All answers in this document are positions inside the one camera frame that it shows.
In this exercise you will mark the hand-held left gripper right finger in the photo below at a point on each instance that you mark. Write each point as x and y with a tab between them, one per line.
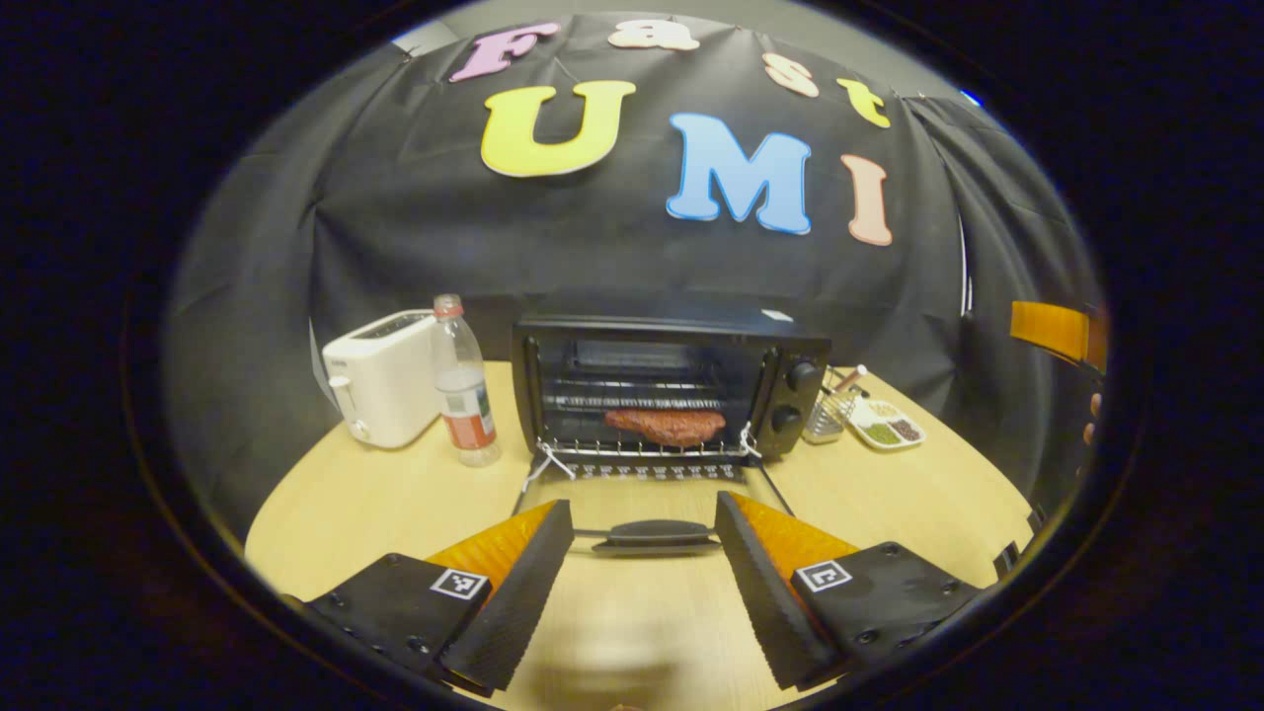
765	602

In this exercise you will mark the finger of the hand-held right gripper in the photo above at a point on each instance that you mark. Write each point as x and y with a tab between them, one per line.
1052	331

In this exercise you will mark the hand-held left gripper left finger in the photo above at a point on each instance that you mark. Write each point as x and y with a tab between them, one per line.
513	602

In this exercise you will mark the red raw steak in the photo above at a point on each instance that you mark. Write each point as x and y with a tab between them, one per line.
667	427

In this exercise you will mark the black electric oven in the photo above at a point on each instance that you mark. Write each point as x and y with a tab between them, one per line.
671	328

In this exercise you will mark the white divided dish of beans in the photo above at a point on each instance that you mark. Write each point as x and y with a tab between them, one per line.
887	427

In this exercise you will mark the clear plastic bottle red label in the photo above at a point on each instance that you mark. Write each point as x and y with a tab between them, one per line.
464	405

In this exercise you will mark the white toaster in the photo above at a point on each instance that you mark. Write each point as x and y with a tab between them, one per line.
380	385

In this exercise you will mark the black backdrop cloth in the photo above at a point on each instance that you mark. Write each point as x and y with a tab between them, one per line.
592	267

